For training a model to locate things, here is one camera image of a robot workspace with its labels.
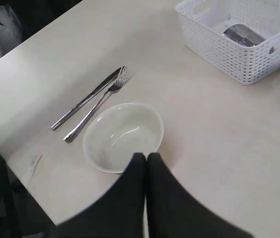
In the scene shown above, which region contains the metal cup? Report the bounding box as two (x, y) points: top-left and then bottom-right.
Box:
(223, 24), (266, 47)

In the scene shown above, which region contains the grey ceramic bowl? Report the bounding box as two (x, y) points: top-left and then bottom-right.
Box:
(82, 103), (164, 174)

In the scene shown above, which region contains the silver fork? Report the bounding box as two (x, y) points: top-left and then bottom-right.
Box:
(64, 66), (130, 143)

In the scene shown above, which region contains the black chair beside table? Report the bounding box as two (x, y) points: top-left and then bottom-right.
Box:
(0, 132), (59, 238)

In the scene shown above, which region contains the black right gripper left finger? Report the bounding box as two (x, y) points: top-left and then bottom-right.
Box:
(45, 153), (146, 238)

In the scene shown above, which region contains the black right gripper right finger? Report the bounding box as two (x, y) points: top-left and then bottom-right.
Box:
(146, 153), (252, 238)

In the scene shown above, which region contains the silver table knife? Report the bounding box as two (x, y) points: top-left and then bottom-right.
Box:
(50, 66), (126, 131)

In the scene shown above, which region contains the white perforated plastic basket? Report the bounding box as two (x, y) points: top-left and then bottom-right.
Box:
(175, 0), (280, 85)

